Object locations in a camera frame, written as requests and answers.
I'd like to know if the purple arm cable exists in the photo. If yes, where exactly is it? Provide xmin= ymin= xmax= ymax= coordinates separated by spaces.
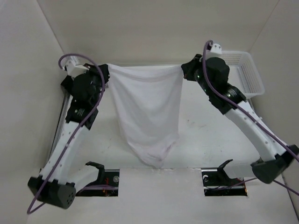
xmin=202 ymin=39 xmax=299 ymax=196
xmin=27 ymin=54 xmax=106 ymax=215

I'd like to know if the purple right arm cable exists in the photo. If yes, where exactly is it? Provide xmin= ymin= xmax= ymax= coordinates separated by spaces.
xmin=202 ymin=39 xmax=299 ymax=196

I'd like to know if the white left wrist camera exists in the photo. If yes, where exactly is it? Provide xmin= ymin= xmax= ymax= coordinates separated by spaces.
xmin=63 ymin=56 xmax=89 ymax=77

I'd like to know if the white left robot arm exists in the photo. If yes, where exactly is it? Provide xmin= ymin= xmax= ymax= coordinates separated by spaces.
xmin=28 ymin=63 xmax=110 ymax=209

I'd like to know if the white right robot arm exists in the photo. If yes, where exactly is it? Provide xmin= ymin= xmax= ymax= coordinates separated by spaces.
xmin=181 ymin=54 xmax=299 ymax=185

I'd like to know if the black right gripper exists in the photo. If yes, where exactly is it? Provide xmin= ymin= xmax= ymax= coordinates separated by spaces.
xmin=182 ymin=54 xmax=214 ymax=96

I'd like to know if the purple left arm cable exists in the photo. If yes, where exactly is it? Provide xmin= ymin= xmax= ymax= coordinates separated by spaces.
xmin=27 ymin=54 xmax=106 ymax=215

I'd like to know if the black folded tank top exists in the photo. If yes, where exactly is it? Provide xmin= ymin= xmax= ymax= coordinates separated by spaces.
xmin=60 ymin=75 xmax=73 ymax=92

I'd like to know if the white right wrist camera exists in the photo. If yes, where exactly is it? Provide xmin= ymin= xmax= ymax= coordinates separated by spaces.
xmin=206 ymin=42 xmax=222 ymax=58

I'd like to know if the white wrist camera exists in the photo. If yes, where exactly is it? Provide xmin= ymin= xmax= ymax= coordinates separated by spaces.
xmin=63 ymin=56 xmax=89 ymax=77
xmin=206 ymin=42 xmax=222 ymax=58

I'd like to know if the white tank top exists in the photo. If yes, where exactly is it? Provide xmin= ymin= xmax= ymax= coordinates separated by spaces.
xmin=108 ymin=64 xmax=183 ymax=168

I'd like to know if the white plastic basket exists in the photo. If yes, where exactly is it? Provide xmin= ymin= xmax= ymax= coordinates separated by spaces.
xmin=221 ymin=51 xmax=265 ymax=99

